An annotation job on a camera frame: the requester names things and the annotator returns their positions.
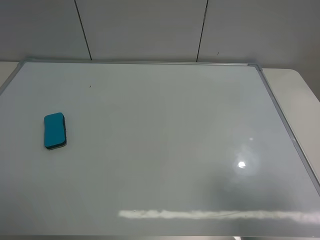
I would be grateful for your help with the blue whiteboard eraser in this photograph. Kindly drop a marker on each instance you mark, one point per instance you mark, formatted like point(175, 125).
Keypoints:
point(55, 134)

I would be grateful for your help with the white whiteboard with aluminium frame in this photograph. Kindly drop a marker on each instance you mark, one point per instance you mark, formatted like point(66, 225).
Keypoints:
point(153, 149)

